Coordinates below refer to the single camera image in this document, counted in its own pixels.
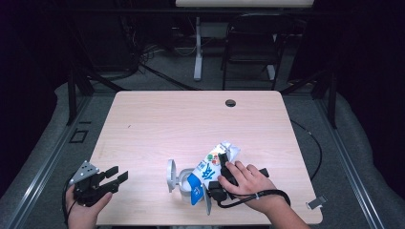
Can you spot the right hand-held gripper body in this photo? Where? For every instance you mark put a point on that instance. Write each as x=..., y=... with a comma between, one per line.
x=216, y=191

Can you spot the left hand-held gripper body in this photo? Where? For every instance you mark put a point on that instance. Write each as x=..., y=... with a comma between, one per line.
x=84, y=171

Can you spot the white and blue plastic bag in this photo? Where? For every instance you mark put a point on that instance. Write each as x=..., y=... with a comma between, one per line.
x=207, y=173

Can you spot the clear jar with grey lid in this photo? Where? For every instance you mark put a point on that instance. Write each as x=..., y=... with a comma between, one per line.
x=171, y=176

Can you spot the person's right hand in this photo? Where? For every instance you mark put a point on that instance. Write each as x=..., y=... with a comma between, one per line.
x=251, y=184

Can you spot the person's left hand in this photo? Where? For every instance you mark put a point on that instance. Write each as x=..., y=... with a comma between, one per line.
x=82, y=214

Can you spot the black metal stand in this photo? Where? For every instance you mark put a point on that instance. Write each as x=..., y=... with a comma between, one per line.
x=71, y=95
x=331, y=95

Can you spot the grey table edge clip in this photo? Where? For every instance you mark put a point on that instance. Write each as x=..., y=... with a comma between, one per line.
x=316, y=202

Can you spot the short white desk leg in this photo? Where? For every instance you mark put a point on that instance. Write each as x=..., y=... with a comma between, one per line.
x=271, y=71

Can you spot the tall white desk leg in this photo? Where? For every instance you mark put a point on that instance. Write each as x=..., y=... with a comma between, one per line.
x=198, y=57

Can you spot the black folding chair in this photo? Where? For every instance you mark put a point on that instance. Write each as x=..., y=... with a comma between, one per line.
x=251, y=47

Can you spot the grey box under desk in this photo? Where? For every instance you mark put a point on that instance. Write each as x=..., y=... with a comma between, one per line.
x=213, y=30

